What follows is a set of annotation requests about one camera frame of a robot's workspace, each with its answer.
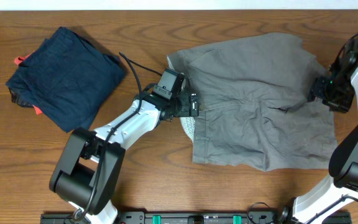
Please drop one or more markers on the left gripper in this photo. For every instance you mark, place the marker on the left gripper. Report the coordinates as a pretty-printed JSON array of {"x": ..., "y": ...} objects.
[{"x": 192, "y": 105}]

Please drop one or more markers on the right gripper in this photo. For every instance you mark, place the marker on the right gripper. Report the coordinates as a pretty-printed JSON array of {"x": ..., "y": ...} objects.
[{"x": 317, "y": 89}]

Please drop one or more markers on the grey shorts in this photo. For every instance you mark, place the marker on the grey shorts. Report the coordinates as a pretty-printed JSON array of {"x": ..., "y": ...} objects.
[{"x": 253, "y": 104}]

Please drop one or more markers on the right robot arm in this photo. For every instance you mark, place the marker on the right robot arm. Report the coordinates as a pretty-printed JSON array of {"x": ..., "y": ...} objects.
[{"x": 339, "y": 188}]

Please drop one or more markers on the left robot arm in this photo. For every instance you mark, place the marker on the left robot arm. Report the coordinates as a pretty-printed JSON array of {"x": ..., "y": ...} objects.
[{"x": 88, "y": 169}]

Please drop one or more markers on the folded navy blue garment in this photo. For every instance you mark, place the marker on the folded navy blue garment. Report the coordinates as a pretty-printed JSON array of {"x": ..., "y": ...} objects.
[{"x": 67, "y": 78}]

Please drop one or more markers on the folded red garment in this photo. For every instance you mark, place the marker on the folded red garment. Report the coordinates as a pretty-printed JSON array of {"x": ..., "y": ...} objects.
[{"x": 17, "y": 61}]

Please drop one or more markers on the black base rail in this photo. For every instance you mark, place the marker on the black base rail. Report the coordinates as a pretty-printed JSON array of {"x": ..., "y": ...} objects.
[{"x": 257, "y": 215}]

